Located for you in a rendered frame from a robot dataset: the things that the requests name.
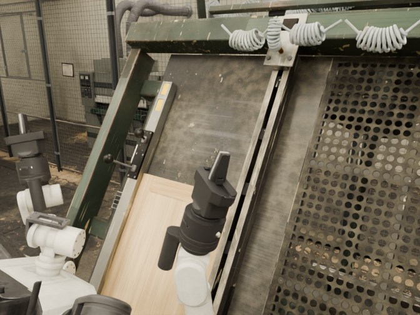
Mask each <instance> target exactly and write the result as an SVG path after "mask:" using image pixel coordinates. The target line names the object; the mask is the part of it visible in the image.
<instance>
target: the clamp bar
mask: <svg viewBox="0 0 420 315"><path fill-rule="evenodd" d="M285 13H286V11H269V14H268V16H269V17H274V19H270V20H269V23H268V24H269V26H268V28H270V29H268V30H267V31H273V32H268V33H267V34H268V35H267V43H268V46H269V49H268V51H267V54H266V58H265V61H264V66H272V68H273V71H272V74H271V78H270V81H269V84H268V87H267V91H266V94H265V97H264V101H263V103H262V107H261V110H260V113H259V117H258V119H257V123H256V127H255V130H254V133H253V135H252V139H251V143H250V146H249V149H248V152H247V156H246V160H245V162H244V166H243V169H242V172H241V176H240V178H239V182H238V185H237V188H236V192H237V196H236V199H235V202H234V204H233V205H232V206H231V208H230V211H229V214H228V217H227V221H226V225H225V227H224V231H223V234H222V237H221V241H220V243H219V247H218V250H217V253H216V257H215V260H214V263H213V266H212V269H211V273H210V276H209V279H208V283H209V285H210V289H211V299H212V308H213V311H214V313H215V315H227V314H228V310H229V306H230V303H231V299H232V297H233V293H234V289H235V285H236V282H237V279H238V275H239V272H240V268H241V264H242V262H243V258H244V254H245V252H246V248H247V245H248V241H249V237H250V235H251V231H252V228H253V224H254V220H255V217H256V214H257V211H258V207H259V203H260V200H261V196H262V194H263V190H264V186H265V183H266V179H267V177H268V173H269V169H270V167H271V163H272V160H273V156H274V152H275V149H276V145H277V143H278V139H279V135H280V132H281V128H282V126H283V122H284V118H285V115H286V111H287V109H288V105H289V101H290V98H291V94H292V91H293V87H294V84H295V81H296V77H297V75H298V71H299V67H300V64H301V59H300V57H299V56H298V54H297V51H298V47H299V45H298V46H296V45H295V44H291V43H290V40H289V32H288V31H282V30H281V26H280V25H282V24H283V20H284V19H291V18H298V19H299V22H298V24H299V23H304V24H305V23H306V20H307V17H308V14H307V13H305V14H285ZM277 18H278V19H277ZM274 21H277V22H274ZM278 24H280V25H278Z"/></svg>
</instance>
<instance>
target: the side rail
mask: <svg viewBox="0 0 420 315"><path fill-rule="evenodd" d="M154 62H155V60H154V59H153V58H152V57H151V56H149V55H148V54H147V53H145V52H144V51H143V50H142V49H141V48H139V49H132V48H131V51H130V53H129V56H128V58H127V61H126V64H125V66H124V69H123V71H122V74H121V77H120V79H119V82H118V84H117V87H116V90H115V92H114V94H113V97H112V99H111V102H110V105H109V107H108V110H107V113H106V115H105V117H104V121H103V122H102V125H101V128H100V130H99V133H98V135H97V138H96V141H95V143H94V146H93V148H92V151H91V154H90V156H89V159H88V161H87V164H86V167H85V169H84V172H83V174H82V176H81V180H80V182H79V184H78V187H77V189H76V192H75V195H74V197H73V199H72V203H71V205H70V207H69V210H68V212H67V215H66V218H65V219H70V223H69V224H68V226H71V227H74V228H79V229H83V230H85V232H86V238H85V242H84V246H83V248H82V250H81V252H80V254H79V256H78V257H76V258H73V259H74V263H75V267H76V271H77V269H78V266H79V263H80V260H81V258H82V255H83V252H84V250H85V247H86V244H87V242H88V239H89V236H90V234H88V230H89V227H90V225H91V221H92V220H93V217H94V216H97V215H98V212H99V209H100V207H101V204H102V202H103V199H104V196H105V193H106V191H107V188H108V186H109V183H110V180H111V178H112V175H113V172H114V169H115V167H116V164H117V163H115V162H112V163H111V164H106V163H105V162H104V160H103V158H104V156H105V155H107V154H111V155H112V156H113V157H114V160H116V161H118V159H119V156H120V153H121V151H122V148H123V146H124V142H125V140H126V137H127V135H128V132H129V129H130V127H131V124H132V121H133V119H134V115H135V113H136V110H137V108H138V105H139V102H140V100H141V96H140V91H141V88H142V86H143V83H144V81H145V80H148V79H149V75H150V73H151V70H152V68H153V65H154ZM75 274H76V272H75Z"/></svg>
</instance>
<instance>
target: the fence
mask: <svg viewBox="0 0 420 315"><path fill-rule="evenodd" d="M164 84H169V87H168V90H167V93H166V95H161V91H162V89H163V86H164ZM176 89H177V86H176V85H175V84H174V83H173V82H167V81H163V83H162V86H161V88H160V91H159V94H158V96H157V99H156V102H155V105H154V108H153V110H152V113H151V116H150V118H149V122H148V124H147V127H146V130H147V131H152V132H154V134H153V136H152V139H151V142H150V145H149V147H148V150H147V153H146V156H145V158H144V161H143V164H142V167H141V170H140V172H139V176H138V177H137V180H135V179H131V178H128V179H127V181H126V185H125V187H124V190H123V192H122V195H121V198H120V201H119V204H118V206H117V209H116V212H115V214H114V217H113V220H112V223H111V226H110V228H109V231H108V234H107V236H106V240H105V242H104V245H103V247H102V250H101V253H100V255H99V259H98V260H97V264H96V267H95V269H94V272H93V274H92V278H91V280H90V284H91V285H93V286H94V288H95V290H96V293H97V294H101V291H102V288H103V286H104V282H105V280H106V277H107V275H108V272H109V268H110V266H111V263H112V261H113V257H114V255H115V252H116V249H117V246H118V244H119V240H120V238H121V235H122V233H123V229H124V227H125V224H126V221H127V219H128V216H129V213H130V210H131V207H132V205H133V202H134V198H135V196H136V193H137V191H138V187H139V185H140V182H141V179H142V177H143V174H144V173H146V174H147V171H148V169H149V165H150V163H151V160H152V158H153V154H154V151H155V149H156V146H157V143H158V141H159V137H160V135H161V132H162V130H163V126H164V123H165V121H166V118H167V115H168V112H169V109H170V107H171V104H172V101H173V98H174V95H175V93H176ZM158 99H163V100H164V101H163V104H162V107H161V110H160V111H155V108H156V105H157V103H158Z"/></svg>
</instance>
